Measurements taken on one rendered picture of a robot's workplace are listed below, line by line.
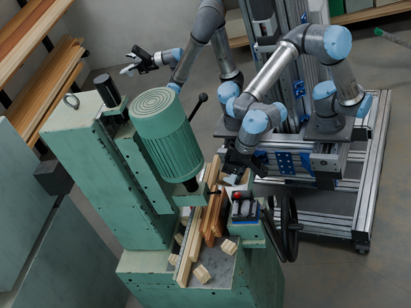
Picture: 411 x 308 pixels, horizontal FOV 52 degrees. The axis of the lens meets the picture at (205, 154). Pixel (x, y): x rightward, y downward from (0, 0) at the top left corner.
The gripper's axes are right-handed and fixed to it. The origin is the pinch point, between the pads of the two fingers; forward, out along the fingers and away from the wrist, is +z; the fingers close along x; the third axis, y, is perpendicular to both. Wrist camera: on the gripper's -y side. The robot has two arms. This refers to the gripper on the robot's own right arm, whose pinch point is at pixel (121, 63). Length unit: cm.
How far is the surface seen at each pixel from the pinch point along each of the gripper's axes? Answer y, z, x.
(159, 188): -4, -41, -90
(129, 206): 0, -27, -94
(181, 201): 9, -45, -88
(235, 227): 15, -66, -97
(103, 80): -49, -38, -78
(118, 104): -40, -39, -79
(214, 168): 21, -53, -63
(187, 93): 143, 32, 132
